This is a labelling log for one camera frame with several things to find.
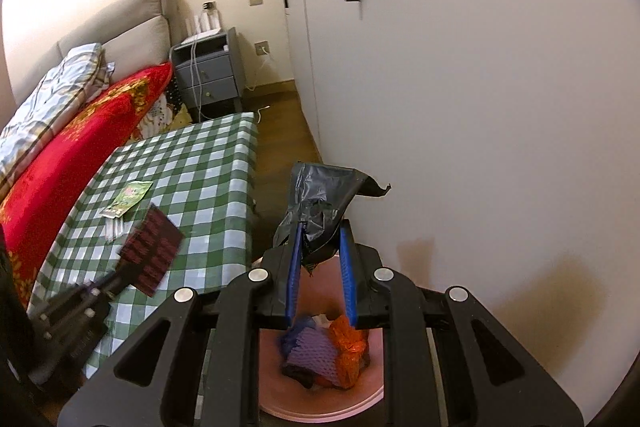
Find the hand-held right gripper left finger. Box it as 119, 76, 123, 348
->
57, 222, 305, 427

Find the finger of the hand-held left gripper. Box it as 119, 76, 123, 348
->
84, 272, 128, 304

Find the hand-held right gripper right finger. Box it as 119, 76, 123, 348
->
339, 221, 584, 427

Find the clear bubble wrap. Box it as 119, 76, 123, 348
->
300, 314, 334, 331

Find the dark red patterned packet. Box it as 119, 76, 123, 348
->
116, 203, 185, 298

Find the orange plastic bag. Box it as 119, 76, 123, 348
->
327, 314, 372, 389

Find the purple foam net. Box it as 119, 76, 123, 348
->
280, 324, 342, 384

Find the black plastic bag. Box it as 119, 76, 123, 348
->
272, 162, 392, 279

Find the pink plastic bin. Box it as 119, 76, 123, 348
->
250, 254, 389, 424

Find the clear plastic wrapper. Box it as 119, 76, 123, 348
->
102, 217, 129, 242

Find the green snack packet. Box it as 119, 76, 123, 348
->
100, 181, 154, 219

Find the red floral blanket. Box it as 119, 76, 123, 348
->
0, 62, 175, 308

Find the floral bed sheet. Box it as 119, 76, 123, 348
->
134, 82, 194, 144

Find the plaid quilt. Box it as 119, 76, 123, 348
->
0, 44, 116, 194

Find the white wardrobe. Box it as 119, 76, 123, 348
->
274, 0, 640, 418

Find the grey nightstand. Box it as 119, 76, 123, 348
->
169, 27, 246, 118

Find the white router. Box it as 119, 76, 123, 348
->
181, 9, 226, 46

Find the beige padded headboard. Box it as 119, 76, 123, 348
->
10, 0, 174, 108

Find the white socket cable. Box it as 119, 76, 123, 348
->
245, 51, 271, 90

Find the white router cable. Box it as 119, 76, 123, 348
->
192, 39, 207, 123

